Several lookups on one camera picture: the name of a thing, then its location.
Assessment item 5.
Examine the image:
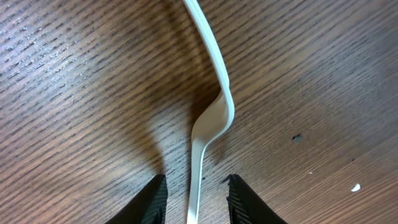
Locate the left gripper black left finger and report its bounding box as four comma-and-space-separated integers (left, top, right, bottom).
106, 174, 168, 224

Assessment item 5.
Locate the beige plastic fork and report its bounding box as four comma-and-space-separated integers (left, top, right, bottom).
184, 0, 235, 224

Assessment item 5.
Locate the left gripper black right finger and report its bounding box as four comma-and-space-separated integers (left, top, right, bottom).
227, 174, 287, 224

